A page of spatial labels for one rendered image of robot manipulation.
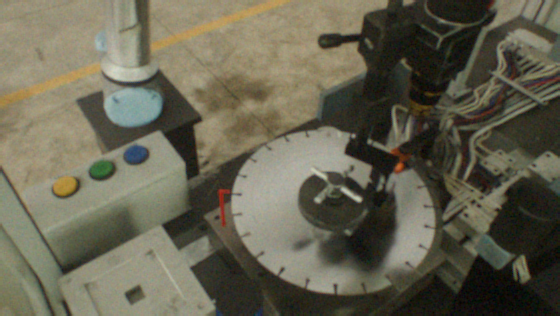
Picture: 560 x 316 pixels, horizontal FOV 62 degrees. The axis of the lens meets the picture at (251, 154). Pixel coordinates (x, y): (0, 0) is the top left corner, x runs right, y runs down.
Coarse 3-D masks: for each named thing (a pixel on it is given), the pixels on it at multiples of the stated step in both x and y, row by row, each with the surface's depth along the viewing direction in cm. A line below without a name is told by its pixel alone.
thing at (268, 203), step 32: (256, 160) 83; (288, 160) 82; (320, 160) 82; (352, 160) 83; (256, 192) 78; (288, 192) 78; (384, 192) 78; (416, 192) 78; (256, 224) 73; (288, 224) 73; (384, 224) 73; (416, 224) 73; (256, 256) 70; (288, 256) 69; (320, 256) 69; (352, 256) 70; (384, 256) 69; (416, 256) 70; (320, 288) 66; (352, 288) 66
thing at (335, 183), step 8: (312, 168) 75; (352, 168) 75; (320, 176) 74; (328, 176) 73; (336, 176) 73; (344, 176) 74; (328, 184) 72; (336, 184) 72; (344, 184) 72; (328, 192) 72; (336, 192) 73; (344, 192) 72; (352, 192) 71; (320, 200) 71; (360, 200) 71
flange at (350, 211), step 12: (312, 180) 78; (324, 180) 78; (348, 180) 78; (300, 192) 76; (312, 192) 76; (360, 192) 76; (300, 204) 75; (312, 204) 75; (324, 204) 74; (336, 204) 74; (348, 204) 75; (360, 204) 75; (312, 216) 73; (324, 216) 73; (336, 216) 73; (348, 216) 73; (360, 216) 73
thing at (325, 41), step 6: (324, 36) 61; (330, 36) 61; (336, 36) 61; (342, 36) 62; (348, 36) 63; (354, 36) 63; (318, 42) 62; (324, 42) 61; (330, 42) 61; (336, 42) 61; (342, 42) 62; (348, 42) 63; (354, 42) 64; (324, 48) 62; (330, 48) 62
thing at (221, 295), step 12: (240, 276) 44; (228, 288) 44; (240, 288) 44; (252, 288) 44; (216, 300) 43; (228, 300) 43; (240, 300) 43; (252, 300) 43; (228, 312) 42; (240, 312) 42; (252, 312) 42
